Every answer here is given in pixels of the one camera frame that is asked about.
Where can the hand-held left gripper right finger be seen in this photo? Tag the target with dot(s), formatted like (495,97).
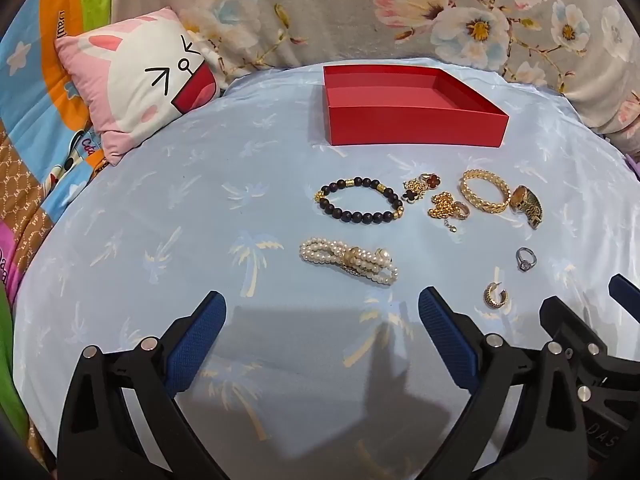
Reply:
(447,340)

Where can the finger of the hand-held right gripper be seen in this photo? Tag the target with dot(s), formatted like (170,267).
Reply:
(567,322)
(627,295)

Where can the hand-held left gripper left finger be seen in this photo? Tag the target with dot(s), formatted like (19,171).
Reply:
(197,340)

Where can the gold hoop earring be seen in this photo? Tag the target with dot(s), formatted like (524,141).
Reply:
(489,300)

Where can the gold wristwatch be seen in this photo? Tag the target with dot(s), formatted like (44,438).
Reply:
(531,210)

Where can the red cardboard box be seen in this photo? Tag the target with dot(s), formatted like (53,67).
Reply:
(415,125)

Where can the light blue palm print sheet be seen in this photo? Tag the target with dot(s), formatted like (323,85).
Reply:
(150,240)

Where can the purple cloth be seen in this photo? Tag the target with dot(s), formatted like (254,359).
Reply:
(634,165)

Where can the pink bunny face pillow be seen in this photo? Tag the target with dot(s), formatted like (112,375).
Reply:
(135,90)

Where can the colourful cartoon blanket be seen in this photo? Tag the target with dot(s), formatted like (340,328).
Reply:
(30,125)

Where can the grey floral blanket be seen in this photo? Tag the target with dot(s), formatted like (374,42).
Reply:
(325,10)

